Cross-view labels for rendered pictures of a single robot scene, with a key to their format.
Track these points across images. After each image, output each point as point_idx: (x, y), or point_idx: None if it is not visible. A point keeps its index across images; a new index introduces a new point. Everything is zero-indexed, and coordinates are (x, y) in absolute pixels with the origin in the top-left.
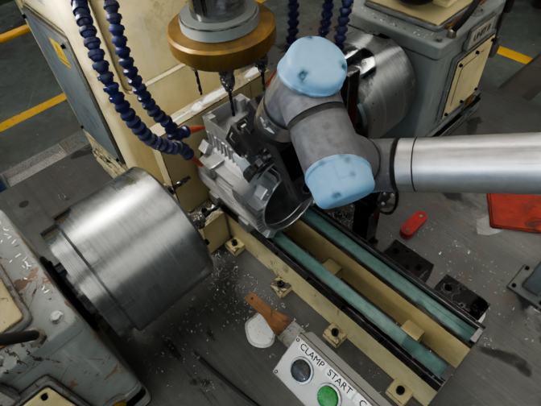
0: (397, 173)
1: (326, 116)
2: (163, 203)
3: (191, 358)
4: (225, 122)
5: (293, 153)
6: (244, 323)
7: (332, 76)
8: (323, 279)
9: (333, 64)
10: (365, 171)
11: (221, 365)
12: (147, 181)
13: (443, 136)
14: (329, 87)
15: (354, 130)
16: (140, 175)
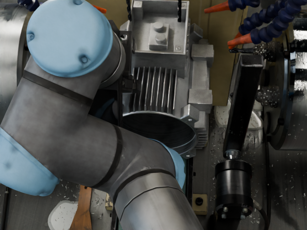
0: (117, 202)
1: (35, 92)
2: (7, 54)
3: (4, 187)
4: (153, 19)
5: (103, 99)
6: (61, 200)
7: (57, 58)
8: (120, 227)
9: (71, 48)
10: (27, 173)
11: (14, 213)
12: (15, 26)
13: (179, 211)
14: (47, 67)
15: (63, 128)
16: (19, 16)
